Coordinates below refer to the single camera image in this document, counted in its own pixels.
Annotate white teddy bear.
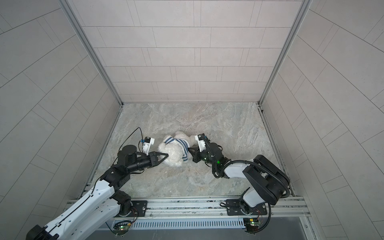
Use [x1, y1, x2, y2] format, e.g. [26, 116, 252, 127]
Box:
[158, 131, 197, 167]

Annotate blue white striped knit sweater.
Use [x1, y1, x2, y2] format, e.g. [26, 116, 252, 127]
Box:
[163, 132, 192, 163]

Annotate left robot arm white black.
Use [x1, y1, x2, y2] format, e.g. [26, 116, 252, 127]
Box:
[26, 145, 169, 240]

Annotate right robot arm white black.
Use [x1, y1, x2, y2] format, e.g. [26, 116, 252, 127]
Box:
[188, 143, 291, 215]

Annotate left controller circuit board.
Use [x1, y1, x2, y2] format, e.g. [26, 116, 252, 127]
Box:
[113, 220, 133, 236]

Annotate controller circuit board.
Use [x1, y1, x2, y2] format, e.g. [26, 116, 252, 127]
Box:
[243, 218, 261, 233]
[113, 220, 133, 236]

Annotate ventilation grille strip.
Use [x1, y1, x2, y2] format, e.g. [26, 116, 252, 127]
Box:
[68, 218, 245, 231]

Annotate right controller circuit board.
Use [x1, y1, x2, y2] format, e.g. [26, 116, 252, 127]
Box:
[243, 218, 261, 233]

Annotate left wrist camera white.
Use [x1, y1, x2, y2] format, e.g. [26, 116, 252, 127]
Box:
[141, 137, 155, 155]

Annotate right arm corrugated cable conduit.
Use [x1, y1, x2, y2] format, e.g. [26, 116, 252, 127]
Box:
[203, 136, 291, 233]

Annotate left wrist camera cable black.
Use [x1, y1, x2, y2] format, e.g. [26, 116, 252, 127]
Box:
[111, 127, 143, 166]

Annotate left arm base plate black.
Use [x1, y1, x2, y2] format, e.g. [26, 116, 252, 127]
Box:
[114, 200, 148, 218]

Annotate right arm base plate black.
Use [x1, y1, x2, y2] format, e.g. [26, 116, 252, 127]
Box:
[221, 199, 268, 216]

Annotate aluminium mounting rail frame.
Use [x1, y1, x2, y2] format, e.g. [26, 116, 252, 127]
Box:
[105, 197, 310, 224]

